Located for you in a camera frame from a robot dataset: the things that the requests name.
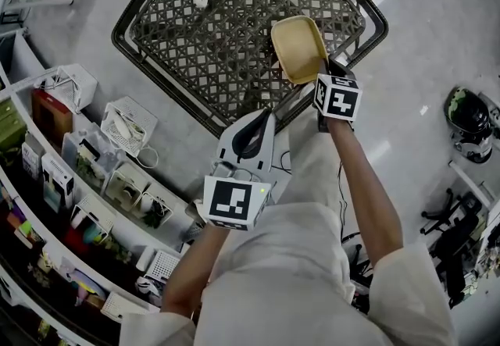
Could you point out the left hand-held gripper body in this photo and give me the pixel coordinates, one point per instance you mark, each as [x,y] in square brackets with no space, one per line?
[230,200]

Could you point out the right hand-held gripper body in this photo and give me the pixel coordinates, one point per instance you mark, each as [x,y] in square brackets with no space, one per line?
[340,102]

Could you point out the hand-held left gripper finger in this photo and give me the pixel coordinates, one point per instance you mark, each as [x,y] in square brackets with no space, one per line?
[259,137]
[244,135]

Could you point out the yellow square bowl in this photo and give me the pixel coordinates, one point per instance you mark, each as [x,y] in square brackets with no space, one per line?
[297,47]

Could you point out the person's right forearm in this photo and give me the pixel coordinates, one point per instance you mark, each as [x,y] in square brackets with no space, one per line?
[363,188]

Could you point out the person's left forearm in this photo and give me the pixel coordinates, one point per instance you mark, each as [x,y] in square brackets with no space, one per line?
[187,274]

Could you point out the white basket with plant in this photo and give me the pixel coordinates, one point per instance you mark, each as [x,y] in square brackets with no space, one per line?
[154,211]

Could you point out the dark wicker table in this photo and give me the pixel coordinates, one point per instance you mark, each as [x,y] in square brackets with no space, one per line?
[234,47]

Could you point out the small white perforated basket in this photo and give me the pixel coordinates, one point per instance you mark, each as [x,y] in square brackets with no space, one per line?
[164,264]

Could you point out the white curved shelf unit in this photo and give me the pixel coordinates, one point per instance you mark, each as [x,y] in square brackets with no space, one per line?
[129,221]

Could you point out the white paper roll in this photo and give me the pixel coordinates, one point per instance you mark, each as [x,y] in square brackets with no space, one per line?
[144,258]

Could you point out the white basket with dark mat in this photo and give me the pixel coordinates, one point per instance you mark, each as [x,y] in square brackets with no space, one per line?
[125,186]

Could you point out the person's white shirt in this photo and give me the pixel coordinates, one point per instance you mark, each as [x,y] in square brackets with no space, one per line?
[289,289]

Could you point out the black and white shoe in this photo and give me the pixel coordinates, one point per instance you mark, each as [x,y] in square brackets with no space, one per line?
[147,286]

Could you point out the black round appliance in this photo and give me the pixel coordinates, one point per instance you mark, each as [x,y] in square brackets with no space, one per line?
[468,118]

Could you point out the teal cloth item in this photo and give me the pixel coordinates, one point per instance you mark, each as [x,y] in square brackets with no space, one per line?
[95,235]

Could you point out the clear storage bin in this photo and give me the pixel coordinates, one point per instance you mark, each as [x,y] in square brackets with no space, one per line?
[90,157]

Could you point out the white side desk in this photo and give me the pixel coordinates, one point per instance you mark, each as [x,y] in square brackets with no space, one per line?
[470,176]

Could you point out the pink plate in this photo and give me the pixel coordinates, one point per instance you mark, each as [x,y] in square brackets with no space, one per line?
[84,280]

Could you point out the white basket with tools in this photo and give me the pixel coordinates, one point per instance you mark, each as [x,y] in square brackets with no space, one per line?
[80,83]

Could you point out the white printed appliance box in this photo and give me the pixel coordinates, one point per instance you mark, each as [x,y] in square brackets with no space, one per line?
[56,176]

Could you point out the black office chair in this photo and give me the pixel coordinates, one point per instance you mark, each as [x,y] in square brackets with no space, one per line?
[457,243]

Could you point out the brown cardboard box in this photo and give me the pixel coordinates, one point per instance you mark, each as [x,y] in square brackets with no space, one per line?
[51,118]

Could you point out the green box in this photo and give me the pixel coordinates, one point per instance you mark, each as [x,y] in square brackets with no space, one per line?
[9,122]

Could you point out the white frame desk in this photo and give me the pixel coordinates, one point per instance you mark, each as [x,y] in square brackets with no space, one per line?
[39,3]

